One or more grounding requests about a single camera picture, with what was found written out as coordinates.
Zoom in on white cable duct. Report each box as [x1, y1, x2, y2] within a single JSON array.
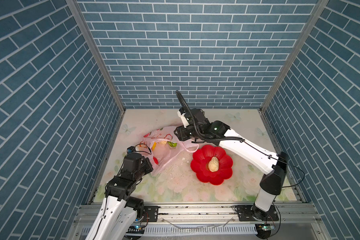
[[80, 224, 258, 237]]

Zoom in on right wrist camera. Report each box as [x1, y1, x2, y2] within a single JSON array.
[[178, 108, 206, 128]]

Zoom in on green fake fruit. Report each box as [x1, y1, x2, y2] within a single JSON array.
[[167, 141, 177, 148]]

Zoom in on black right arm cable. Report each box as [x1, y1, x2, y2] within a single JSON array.
[[175, 89, 306, 189]]

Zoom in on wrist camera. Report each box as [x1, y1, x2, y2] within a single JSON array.
[[178, 108, 206, 128], [127, 146, 136, 154]]

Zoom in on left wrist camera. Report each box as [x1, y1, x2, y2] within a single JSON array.
[[127, 146, 136, 154]]

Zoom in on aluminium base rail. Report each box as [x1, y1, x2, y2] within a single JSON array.
[[68, 202, 330, 240]]

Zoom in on pink plastic bag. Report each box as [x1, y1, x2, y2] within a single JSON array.
[[136, 126, 200, 176]]

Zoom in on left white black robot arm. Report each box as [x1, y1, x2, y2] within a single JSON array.
[[86, 153, 153, 240]]

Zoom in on red flower-shaped bowl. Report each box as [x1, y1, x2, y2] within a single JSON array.
[[190, 145, 233, 186]]

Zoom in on red fake apple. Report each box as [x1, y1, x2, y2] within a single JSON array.
[[153, 157, 159, 165]]

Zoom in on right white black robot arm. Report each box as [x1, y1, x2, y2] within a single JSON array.
[[174, 121, 288, 221]]

